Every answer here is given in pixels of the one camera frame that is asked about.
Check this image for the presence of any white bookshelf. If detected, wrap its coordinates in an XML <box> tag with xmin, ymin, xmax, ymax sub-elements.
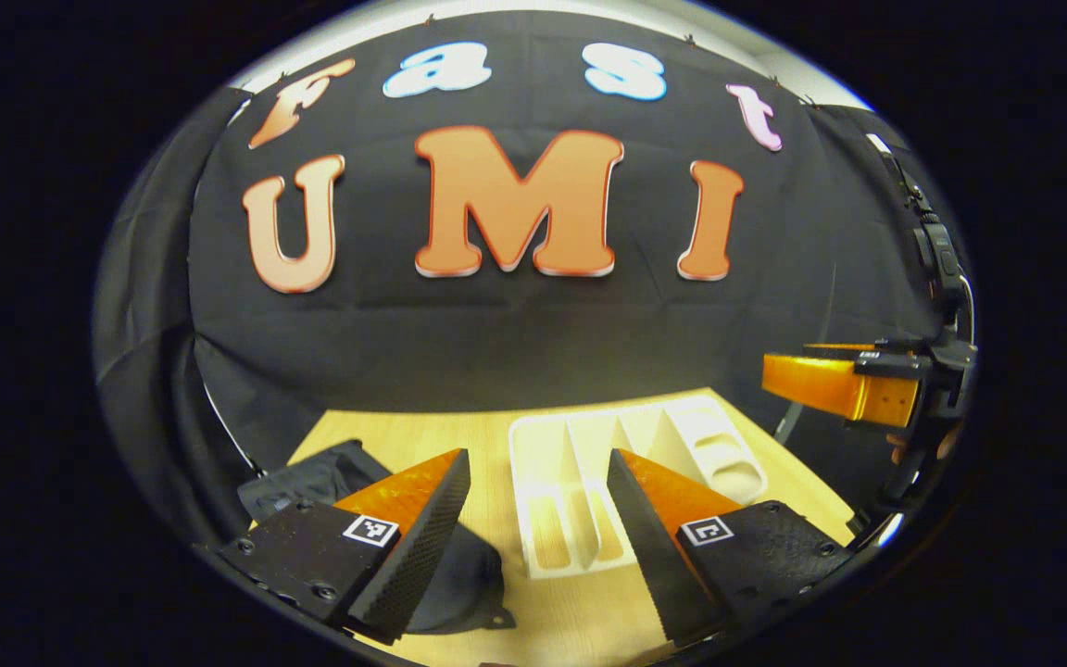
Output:
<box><xmin>508</xmin><ymin>394</ymin><xmax>769</xmax><ymax>580</ymax></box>

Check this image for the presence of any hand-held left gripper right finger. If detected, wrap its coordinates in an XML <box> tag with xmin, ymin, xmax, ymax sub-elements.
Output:
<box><xmin>606</xmin><ymin>448</ymin><xmax>854</xmax><ymax>649</ymax></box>

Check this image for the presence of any black schoolbag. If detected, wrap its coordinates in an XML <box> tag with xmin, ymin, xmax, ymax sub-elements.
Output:
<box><xmin>237</xmin><ymin>440</ymin><xmax>518</xmax><ymax>636</ymax></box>

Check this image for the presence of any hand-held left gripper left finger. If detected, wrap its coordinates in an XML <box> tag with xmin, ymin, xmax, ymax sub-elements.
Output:
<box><xmin>217</xmin><ymin>448</ymin><xmax>472</xmax><ymax>647</ymax></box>

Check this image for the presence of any black backdrop cloth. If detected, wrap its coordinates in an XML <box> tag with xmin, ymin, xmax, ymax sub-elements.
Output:
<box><xmin>94</xmin><ymin>9</ymin><xmax>970</xmax><ymax>547</ymax></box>

